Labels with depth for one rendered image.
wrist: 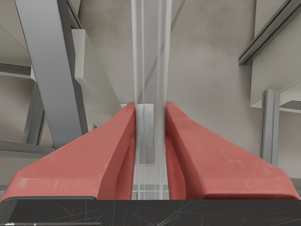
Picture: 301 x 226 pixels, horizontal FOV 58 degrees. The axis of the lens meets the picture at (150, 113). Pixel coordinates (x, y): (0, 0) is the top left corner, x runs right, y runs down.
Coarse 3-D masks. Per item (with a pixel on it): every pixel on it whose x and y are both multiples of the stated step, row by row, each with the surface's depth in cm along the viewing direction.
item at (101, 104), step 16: (80, 32) 31; (80, 48) 31; (80, 64) 30; (96, 64) 38; (80, 80) 31; (96, 80) 38; (96, 96) 39; (112, 96) 55; (96, 112) 50; (112, 112) 55
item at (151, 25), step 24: (144, 0) 9; (168, 0) 9; (144, 24) 9; (168, 24) 9; (144, 48) 10; (168, 48) 10; (144, 72) 11; (168, 72) 11; (144, 96) 11; (144, 120) 12; (144, 144) 13; (144, 168) 14; (144, 192) 15
